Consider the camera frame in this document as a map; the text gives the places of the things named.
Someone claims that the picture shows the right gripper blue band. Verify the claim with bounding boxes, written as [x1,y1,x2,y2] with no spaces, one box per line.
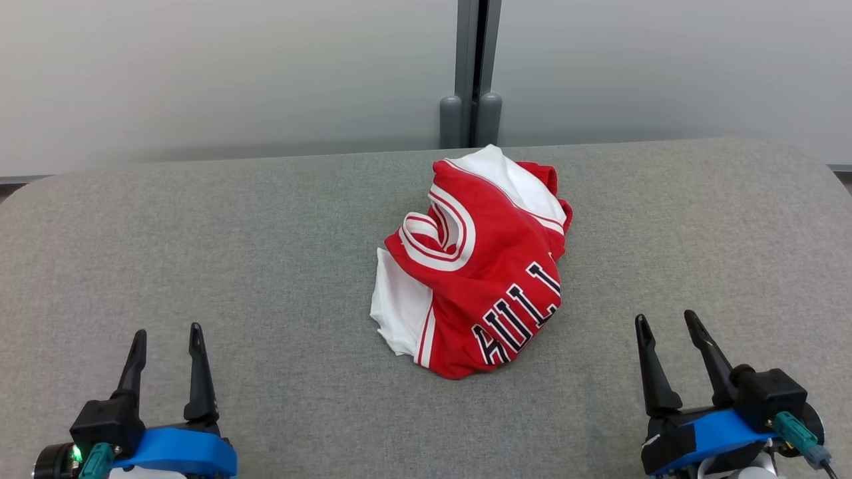
[635,309,826,478]

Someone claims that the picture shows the red white basketball jersey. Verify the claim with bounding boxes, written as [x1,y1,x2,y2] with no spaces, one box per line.
[369,144,574,381]

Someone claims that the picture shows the grey cylindrical post bumper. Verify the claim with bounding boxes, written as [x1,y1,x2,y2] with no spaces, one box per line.
[477,92,503,148]
[439,95,463,149]

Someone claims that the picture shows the teal cable plug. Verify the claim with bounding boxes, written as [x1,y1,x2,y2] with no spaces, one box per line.
[79,442,116,479]
[772,411,833,470]

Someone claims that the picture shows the grey metal partition post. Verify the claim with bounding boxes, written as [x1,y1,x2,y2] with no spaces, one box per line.
[455,0,503,148]

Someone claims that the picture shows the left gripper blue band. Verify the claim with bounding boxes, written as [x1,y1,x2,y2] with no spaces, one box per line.
[32,323,238,479]

